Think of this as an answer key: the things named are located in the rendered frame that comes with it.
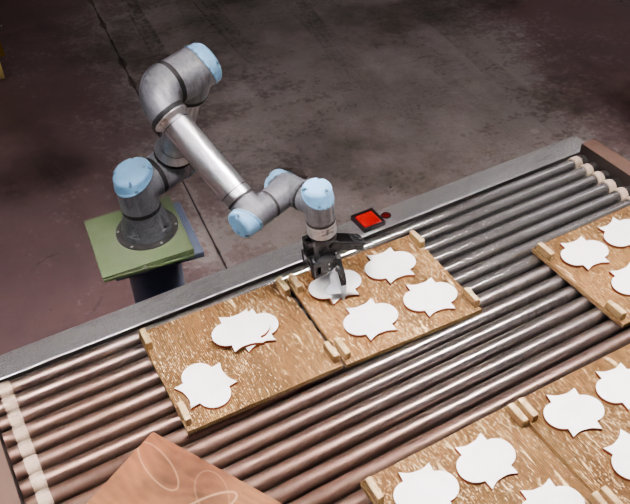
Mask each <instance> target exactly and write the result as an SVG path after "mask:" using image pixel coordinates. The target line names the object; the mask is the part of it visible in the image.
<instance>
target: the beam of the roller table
mask: <svg viewBox="0 0 630 504"><path fill-rule="evenodd" d="M582 143H584V141H582V140H581V139H579V138H578V137H576V136H572V137H569V138H567V139H564V140H562V141H559V142H556V143H554V144H551V145H548V146H546V147H543V148H541V149H538V150H535V151H533V152H530V153H528V154H525V155H522V156H520V157H517V158H515V159H512V160H509V161H507V162H504V163H501V164H499V165H496V166H494V167H491V168H488V169H486V170H483V171H481V172H478V173H475V174H473V175H470V176H467V177H465V178H462V179H460V180H457V181H454V182H452V183H449V184H447V185H444V186H441V187H439V188H436V189H434V190H431V191H428V192H426V193H423V194H420V195H418V196H415V197H413V198H410V199H407V200H405V201H402V202H400V203H397V204H394V205H392V206H389V207H386V208H384V209H381V210H379V211H376V212H377V213H378V214H379V215H380V216H381V214H382V213H383V212H388V213H390V214H391V217H390V218H388V219H384V218H383V219H384V220H385V221H386V223H385V225H384V226H382V227H379V228H376V229H374V230H371V231H369V232H366V233H363V232H362V231H361V229H360V228H359V227H358V226H357V225H356V224H355V223H354V222H353V221H350V222H347V223H345V224H342V225H339V226H337V232H336V233H353V234H359V235H360V236H361V237H362V238H363V239H364V240H367V239H369V238H372V237H374V236H377V235H379V234H382V233H385V232H387V231H390V230H392V229H395V228H397V227H400V226H402V225H405V224H407V223H410V222H412V221H415V220H417V219H420V218H422V217H425V216H428V215H430V214H433V213H435V212H438V211H440V210H443V209H445V208H448V207H450V206H453V205H455V204H458V203H460V202H463V201H465V200H468V199H470V198H473V197H476V196H478V195H481V194H483V193H486V192H488V191H491V190H493V189H496V188H498V187H501V186H503V185H506V184H508V183H511V182H513V181H516V180H519V179H521V178H524V177H526V176H529V175H531V174H534V173H536V172H539V171H541V170H544V169H546V168H549V167H551V166H554V165H556V164H559V163H561V162H564V161H567V159H569V158H571V157H574V156H579V153H580V149H581V145H582ZM302 249H303V243H302V240H300V241H298V242H295V243H292V244H290V245H287V246H285V247H282V248H279V249H277V250H274V251H271V252H269V253H266V254H264V255H261V256H258V257H256V258H253V259H251V260H248V261H245V262H243V263H240V264H238V265H235V266H232V267H230V268H227V269H224V270H222V271H219V272H217V273H214V274H211V275H209V276H206V277H204V278H201V279H198V280H196V281H193V282H190V283H188V284H185V285H183V286H180V287H177V288H175V289H172V290H170V291H167V292H164V293H162V294H159V295H157V296H154V297H151V298H149V299H146V300H143V301H141V302H138V303H136V304H133V305H130V306H128V307H125V308H123V309H120V310H117V311H115V312H112V313H109V314H107V315H104V316H102V317H99V318H96V319H94V320H91V321H89V322H86V323H83V324H81V325H78V326H75V327H73V328H70V329H68V330H65V331H62V332H60V333H57V334H55V335H52V336H49V337H47V338H44V339H42V340H39V341H36V342H34V343H31V344H28V345H26V346H23V347H21V348H18V349H15V350H13V351H10V352H8V353H5V354H2V355H0V383H2V382H4V381H7V380H8V381H10V380H13V379H16V378H18V377H21V376H23V375H26V374H28V373H31V372H33V371H36V370H38V369H41V368H43V367H46V366H48V365H51V364H53V363H56V362H59V361H61V360H64V359H66V358H69V357H71V356H74V355H76V354H79V353H81V352H84V351H86V350H89V349H91V348H94V347H96V346H99V345H101V344H104V343H107V342H109V341H112V340H114V339H117V338H119V337H122V336H124V335H127V334H129V333H132V332H134V331H137V330H139V329H141V328H144V327H147V326H149V325H152V324H155V323H157V322H160V321H162V320H165V319H167V318H170V317H172V316H175V315H177V314H180V313H182V312H185V311H187V310H190V309H192V308H195V307H198V306H200V305H203V304H205V303H208V302H210V301H213V300H215V299H218V298H220V297H223V296H225V295H228V294H230V293H233V292H235V291H238V290H240V289H243V288H246V287H248V286H251V285H253V284H256V283H258V282H261V281H263V280H266V279H268V278H271V277H273V276H276V275H278V274H281V273H283V272H286V271H289V270H291V269H294V268H296V267H299V266H301V265H304V264H303V260H302V253H301V250H302Z"/></svg>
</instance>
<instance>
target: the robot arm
mask: <svg viewBox="0 0 630 504"><path fill-rule="evenodd" d="M221 78H222V70H221V66H220V64H219V62H218V60H217V58H216V57H215V55H214V54H213V53H212V51H211V50H210V49H209V48H207V47H206V46H205V45H203V44H201V43H192V44H190V45H188V46H184V48H182V49H181V50H179V51H177V52H175V53H174V54H172V55H170V56H168V57H166V58H165V59H163V60H161V61H159V62H158V63H155V64H153V65H152V66H150V67H149V68H148V69H147V70H146V71H145V72H144V74H143V76H142V78H141V81H140V85H139V98H140V104H141V107H142V110H143V113H144V115H145V117H146V118H147V120H148V121H149V123H150V124H151V126H152V127H153V128H154V129H155V130H156V131H157V132H162V136H161V137H160V138H159V139H158V140H157V141H156V143H155V146H154V152H153V153H152V154H150V155H148V156H147V157H145V158H142V157H134V158H133V159H132V158H129V159H127V160H125V161H123V162H121V163H120V164H119V165H118V166H117V167H116V169H115V170H114V172H113V184H114V190H115V192H116V194H117V198H118V201H119V204H120V208H121V211H122V222H121V231H122V235H123V237H124V239H125V240H126V241H127V242H129V243H131V244H135V245H149V244H153V243H156V242H158V241H160V240H162V239H163V238H165V237H166V236H167V235H168V234H169V232H170V231H171V228H172V222H171V218H170V216H169V214H168V213H167V211H166V210H165V209H164V207H163V206H162V205H161V203H160V199H159V196H161V195H162V194H163V193H165V192H166V191H168V190H169V189H171V188H172V187H174V186H175V185H177V184H178V183H180V182H181V181H183V180H184V179H186V178H188V177H190V176H191V175H192V174H193V173H194V172H195V171H196V172H197V173H198V174H199V175H200V176H201V177H202V178H203V180H204V181H205V182H206V183H207V184H208V185H209V187H210V188H211V189H212V190H213V191H214V192H215V194H216V195H217V196H218V197H219V198H220V199H221V201H222V202H223V203H224V204H225V205H226V206H227V208H228V209H229V210H230V211H231V213H230V214H229V216H228V221H229V224H230V225H231V226H232V229H233V231H234V232H235V233H236V234H238V235H239V236H241V237H244V238H247V237H250V236H252V235H253V234H255V233H256V232H257V231H260V230H261V229H262V228H263V227H264V226H265V225H267V224H268V223H269V222H271V221H272V220H273V219H275V218H276V217H277V216H279V215H280V214H281V213H283V212H284V211H285V210H287V209H288V208H289V207H293V208H295V209H297V210H299V211H301V212H303V213H304V214H305V219H306V227H307V233H308V234H307V235H305V236H303V237H302V243H303V249H302V250H301V253H302V260H303V264H306V263H307V264H308V265H310V266H309V267H308V270H311V274H312V275H313V276H314V278H315V280H316V279H318V278H320V277H321V278H322V277H324V276H326V275H328V272H330V271H332V270H333V269H334V268H335V271H332V272H331V273H330V274H329V279H330V283H329V284H328V285H327V287H326V288H325V293H326V294H328V295H330V294H336V293H340V294H341V297H342V300H345V297H346V291H347V285H346V284H347V282H346V275H345V271H344V268H343V265H342V260H341V256H340V254H339V252H338V250H363V248H364V246H365V244H366V242H365V241H364V239H363V238H362V237H361V236H360V235H359V234H353V233H336V232H337V227H336V217H335V207H334V194H333V191H332V186H331V184H330V182H329V181H327V180H326V179H323V178H321V179H318V178H312V179H309V180H307V181H306V180H304V179H302V178H300V177H298V176H296V175H295V174H293V173H292V172H288V171H285V170H283V169H275V170H273V171H272V172H270V173H269V176H268V177H267V178H266V180H265V184H264V189H263V190H261V191H260V192H259V193H257V194H256V193H255V192H254V191H253V190H252V188H251V187H250V186H249V185H248V184H247V183H246V182H245V180H244V179H243V178H242V177H241V176H240V175H239V173H238V172H237V171H236V170H235V169H234V168H233V166H232V165H231V164H230V163H229V162H228V161H227V159H226V158H225V157H224V156H223V155H222V154H221V152H220V151H219V150H218V149H217V148H216V147H215V145H214V144H213V143H212V142H211V141H210V140H209V138H208V137H207V136H206V135H205V134H204V133H203V131H202V130H201V129H200V128H199V127H198V126H197V124H196V121H197V116H198V112H199V108H200V106H201V105H202V104H203V103H205V101H206V100H207V98H208V94H209V90H210V87H211V86H212V85H214V84H217V83H218V82H219V81H220V80H221ZM303 254H304V255H305V256H306V258H307V259H306V260H304V255H303Z"/></svg>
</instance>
